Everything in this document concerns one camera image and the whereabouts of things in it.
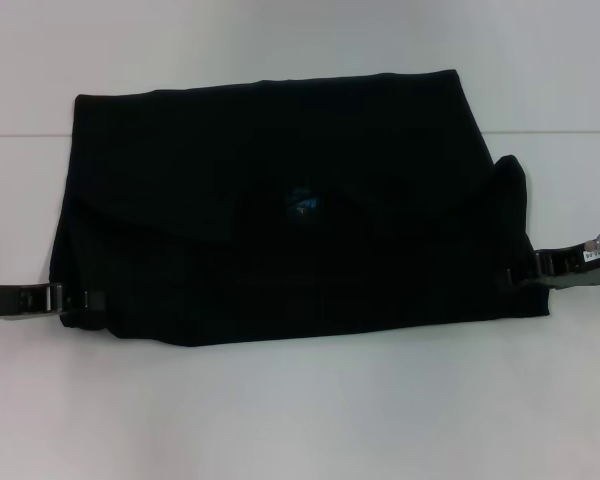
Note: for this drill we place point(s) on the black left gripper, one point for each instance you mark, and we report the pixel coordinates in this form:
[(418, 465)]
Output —
[(10, 300)]

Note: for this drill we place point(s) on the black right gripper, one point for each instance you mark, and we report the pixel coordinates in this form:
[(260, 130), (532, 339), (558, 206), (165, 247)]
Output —
[(570, 270)]

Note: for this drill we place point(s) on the black t-shirt with FREE print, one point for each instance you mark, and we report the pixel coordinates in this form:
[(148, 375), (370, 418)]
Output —
[(280, 250)]

